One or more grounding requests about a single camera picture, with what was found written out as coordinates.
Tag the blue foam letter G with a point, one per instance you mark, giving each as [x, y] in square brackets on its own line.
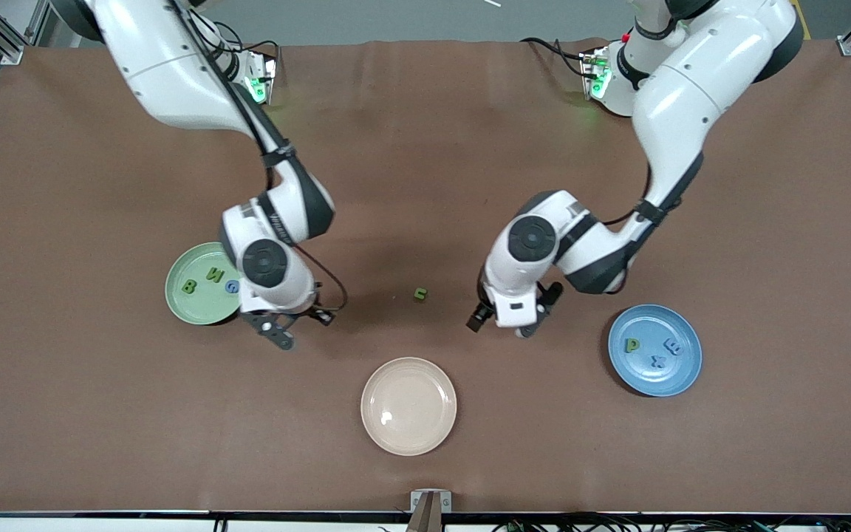
[227, 286]

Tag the green foam letter B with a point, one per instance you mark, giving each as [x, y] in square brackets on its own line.
[189, 287]

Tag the green foam letter p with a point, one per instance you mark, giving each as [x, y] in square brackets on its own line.
[631, 345]

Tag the blue foam letter x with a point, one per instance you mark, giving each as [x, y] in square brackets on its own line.
[658, 362]

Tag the blue foam letter m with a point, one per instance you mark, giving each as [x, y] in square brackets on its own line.
[673, 346]

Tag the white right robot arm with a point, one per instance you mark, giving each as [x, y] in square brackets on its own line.
[174, 74]

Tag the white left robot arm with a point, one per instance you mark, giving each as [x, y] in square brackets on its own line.
[691, 96]

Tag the green plate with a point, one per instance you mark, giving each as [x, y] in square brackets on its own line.
[189, 258]

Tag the beige plate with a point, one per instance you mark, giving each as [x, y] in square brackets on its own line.
[408, 406]

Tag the blue plate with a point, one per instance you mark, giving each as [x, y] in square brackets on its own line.
[647, 384]

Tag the brown table mat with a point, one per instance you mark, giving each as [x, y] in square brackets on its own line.
[425, 148]

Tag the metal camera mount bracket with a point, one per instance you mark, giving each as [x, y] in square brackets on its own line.
[431, 517]

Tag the white table edge rail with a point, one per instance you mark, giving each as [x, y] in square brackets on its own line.
[100, 526]

